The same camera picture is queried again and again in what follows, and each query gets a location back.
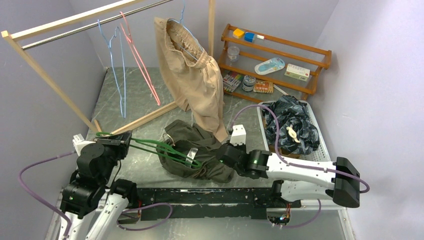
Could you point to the white green box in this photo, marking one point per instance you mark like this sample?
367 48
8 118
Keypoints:
297 72

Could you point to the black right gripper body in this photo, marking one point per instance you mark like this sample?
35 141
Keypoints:
228 144

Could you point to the pink wire hanger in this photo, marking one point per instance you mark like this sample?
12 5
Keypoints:
138 59

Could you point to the orange snack packet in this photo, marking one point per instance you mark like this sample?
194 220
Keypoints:
264 87

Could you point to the yellow block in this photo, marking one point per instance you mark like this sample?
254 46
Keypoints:
238 33

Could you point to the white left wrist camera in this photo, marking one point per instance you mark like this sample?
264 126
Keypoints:
79 143

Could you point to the dark leaf-print shorts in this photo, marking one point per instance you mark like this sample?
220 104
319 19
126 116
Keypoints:
296 134

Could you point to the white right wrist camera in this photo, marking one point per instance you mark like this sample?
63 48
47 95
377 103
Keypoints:
238 135

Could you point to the green hanger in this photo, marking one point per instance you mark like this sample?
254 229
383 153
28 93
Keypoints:
165 150

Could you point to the olive green shorts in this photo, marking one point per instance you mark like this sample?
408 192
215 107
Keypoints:
192 140

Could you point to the white pen with red tip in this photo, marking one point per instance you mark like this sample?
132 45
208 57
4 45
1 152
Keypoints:
280 90

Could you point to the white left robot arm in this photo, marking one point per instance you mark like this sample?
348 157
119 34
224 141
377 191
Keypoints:
90 210

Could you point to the clear plastic cup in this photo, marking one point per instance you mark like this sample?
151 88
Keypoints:
233 53

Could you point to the wooden clothes rack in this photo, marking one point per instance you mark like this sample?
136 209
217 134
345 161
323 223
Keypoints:
14 38

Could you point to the beige shorts with white stripe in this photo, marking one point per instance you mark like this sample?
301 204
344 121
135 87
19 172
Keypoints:
194 85

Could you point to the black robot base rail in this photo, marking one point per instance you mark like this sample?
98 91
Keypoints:
193 203

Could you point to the orange wooden shelf rack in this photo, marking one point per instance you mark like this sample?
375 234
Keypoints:
266 47

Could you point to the blue block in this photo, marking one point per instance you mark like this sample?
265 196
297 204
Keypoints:
249 37

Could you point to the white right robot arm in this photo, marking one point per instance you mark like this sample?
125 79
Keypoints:
301 179

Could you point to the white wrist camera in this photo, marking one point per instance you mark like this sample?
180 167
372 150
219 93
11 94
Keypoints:
79 143
238 135

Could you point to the marker pen set pack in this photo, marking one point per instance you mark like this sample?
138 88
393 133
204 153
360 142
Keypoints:
231 81

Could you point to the white plastic basket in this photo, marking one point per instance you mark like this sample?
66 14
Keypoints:
319 155

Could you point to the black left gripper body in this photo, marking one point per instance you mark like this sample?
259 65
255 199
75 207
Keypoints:
118 148

